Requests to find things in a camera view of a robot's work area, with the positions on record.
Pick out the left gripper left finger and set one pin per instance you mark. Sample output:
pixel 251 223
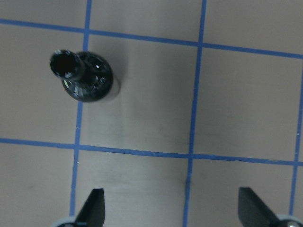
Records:
pixel 92 213

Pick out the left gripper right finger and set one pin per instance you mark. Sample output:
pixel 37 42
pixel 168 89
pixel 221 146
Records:
pixel 253 212

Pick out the black wine bottle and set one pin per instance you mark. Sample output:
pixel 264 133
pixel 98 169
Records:
pixel 85 76

